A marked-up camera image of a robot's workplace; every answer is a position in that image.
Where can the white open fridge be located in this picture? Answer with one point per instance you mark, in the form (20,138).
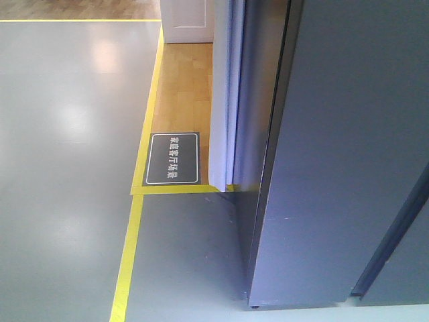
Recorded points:
(397,273)

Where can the floor sign label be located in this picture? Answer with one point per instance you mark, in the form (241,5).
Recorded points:
(173,158)

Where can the white panelled door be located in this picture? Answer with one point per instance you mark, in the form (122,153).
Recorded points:
(188,21)

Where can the yellow floor tape line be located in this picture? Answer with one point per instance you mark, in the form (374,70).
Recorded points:
(179,99)

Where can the fridge door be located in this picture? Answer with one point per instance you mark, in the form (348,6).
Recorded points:
(352,142)

